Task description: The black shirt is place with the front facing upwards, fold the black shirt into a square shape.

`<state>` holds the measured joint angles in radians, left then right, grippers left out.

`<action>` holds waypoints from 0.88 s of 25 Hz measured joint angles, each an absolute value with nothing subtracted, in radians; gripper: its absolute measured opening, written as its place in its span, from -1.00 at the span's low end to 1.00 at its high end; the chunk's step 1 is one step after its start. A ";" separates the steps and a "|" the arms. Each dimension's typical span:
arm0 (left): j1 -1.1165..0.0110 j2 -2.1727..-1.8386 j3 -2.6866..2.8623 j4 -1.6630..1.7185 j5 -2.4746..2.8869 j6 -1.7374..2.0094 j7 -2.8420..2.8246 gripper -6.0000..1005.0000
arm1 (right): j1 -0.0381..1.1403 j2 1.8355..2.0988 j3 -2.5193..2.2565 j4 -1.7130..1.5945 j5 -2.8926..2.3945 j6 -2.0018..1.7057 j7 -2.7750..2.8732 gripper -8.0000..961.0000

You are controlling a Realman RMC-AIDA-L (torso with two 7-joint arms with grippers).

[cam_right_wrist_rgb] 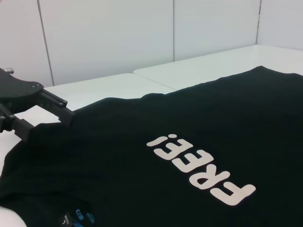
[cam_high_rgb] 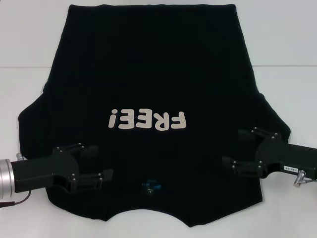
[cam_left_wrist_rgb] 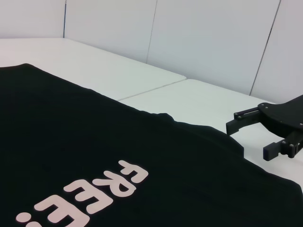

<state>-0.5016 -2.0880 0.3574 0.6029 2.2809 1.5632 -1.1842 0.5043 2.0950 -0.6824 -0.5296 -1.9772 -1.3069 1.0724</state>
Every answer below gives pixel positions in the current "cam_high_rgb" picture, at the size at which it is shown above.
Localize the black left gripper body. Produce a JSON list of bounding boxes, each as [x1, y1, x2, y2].
[[11, 147, 80, 193]]

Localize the right arm cable with plug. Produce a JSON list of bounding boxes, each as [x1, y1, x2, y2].
[[293, 169, 317, 187]]

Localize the black shirt with FREE print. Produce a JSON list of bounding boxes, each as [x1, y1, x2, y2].
[[18, 3, 292, 222]]

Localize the left arm cable with plug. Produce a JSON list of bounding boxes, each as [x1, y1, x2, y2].
[[0, 190, 32, 208]]

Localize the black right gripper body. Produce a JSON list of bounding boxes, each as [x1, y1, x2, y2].
[[256, 135, 317, 180]]

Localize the arm cable with plug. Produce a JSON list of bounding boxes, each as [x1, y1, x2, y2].
[[0, 190, 32, 208], [293, 169, 317, 187]]

